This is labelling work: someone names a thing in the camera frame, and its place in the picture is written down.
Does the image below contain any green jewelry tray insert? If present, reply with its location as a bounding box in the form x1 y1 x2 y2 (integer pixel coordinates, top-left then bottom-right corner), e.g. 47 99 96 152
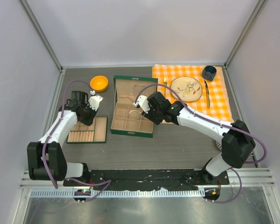
66 117 108 144

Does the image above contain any green jewelry box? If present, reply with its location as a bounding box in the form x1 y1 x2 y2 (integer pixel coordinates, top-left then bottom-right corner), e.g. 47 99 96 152
111 75 158 138

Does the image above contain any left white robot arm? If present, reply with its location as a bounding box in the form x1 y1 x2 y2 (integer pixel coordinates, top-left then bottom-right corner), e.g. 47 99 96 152
27 91 103 188

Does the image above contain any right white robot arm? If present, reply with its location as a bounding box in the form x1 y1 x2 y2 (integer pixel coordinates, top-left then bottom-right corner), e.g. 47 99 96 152
134 91 256 184

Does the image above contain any gold fork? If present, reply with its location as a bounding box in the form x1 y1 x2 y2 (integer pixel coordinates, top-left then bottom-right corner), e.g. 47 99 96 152
163 78 168 97

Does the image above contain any orange plastic bowl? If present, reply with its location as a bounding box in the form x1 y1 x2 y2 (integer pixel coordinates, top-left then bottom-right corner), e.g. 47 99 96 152
90 75 109 92

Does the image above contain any beige bird pattern plate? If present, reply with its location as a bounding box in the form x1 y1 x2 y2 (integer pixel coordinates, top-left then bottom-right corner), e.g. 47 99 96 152
171 77 203 102

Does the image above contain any gold knife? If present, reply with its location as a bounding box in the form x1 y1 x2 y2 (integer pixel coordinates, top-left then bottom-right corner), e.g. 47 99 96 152
204 80 210 109

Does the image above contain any orange white checkered cloth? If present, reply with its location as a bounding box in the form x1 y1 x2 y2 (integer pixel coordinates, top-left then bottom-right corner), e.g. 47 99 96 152
152 64 233 122

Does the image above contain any dark blue mug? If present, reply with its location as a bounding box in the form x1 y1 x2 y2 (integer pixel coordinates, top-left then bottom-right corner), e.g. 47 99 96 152
202 65 217 81

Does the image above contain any grey ribbed cup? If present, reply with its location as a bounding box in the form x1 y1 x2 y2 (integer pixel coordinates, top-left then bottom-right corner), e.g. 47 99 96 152
215 141 222 151

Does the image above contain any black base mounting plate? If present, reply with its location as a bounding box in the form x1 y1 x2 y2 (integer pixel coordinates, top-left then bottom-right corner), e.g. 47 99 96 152
63 168 229 192

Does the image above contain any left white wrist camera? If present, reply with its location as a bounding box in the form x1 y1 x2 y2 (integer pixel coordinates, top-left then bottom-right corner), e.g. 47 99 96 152
88 90 104 112

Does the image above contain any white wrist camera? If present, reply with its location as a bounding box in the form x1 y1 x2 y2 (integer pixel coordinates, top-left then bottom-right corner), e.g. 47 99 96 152
133 95 150 114
88 90 104 112

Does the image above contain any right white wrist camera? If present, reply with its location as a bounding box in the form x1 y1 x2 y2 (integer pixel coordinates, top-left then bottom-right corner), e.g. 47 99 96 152
133 95 150 114

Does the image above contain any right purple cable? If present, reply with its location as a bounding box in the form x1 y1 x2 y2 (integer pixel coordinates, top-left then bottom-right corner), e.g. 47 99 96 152
133 84 268 204

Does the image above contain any white slotted cable duct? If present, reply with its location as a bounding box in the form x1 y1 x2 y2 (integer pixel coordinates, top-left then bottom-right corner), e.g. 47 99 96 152
30 188 205 198

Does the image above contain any aluminium frame rail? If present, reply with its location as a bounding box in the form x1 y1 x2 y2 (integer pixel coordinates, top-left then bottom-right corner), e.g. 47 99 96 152
20 168 276 189

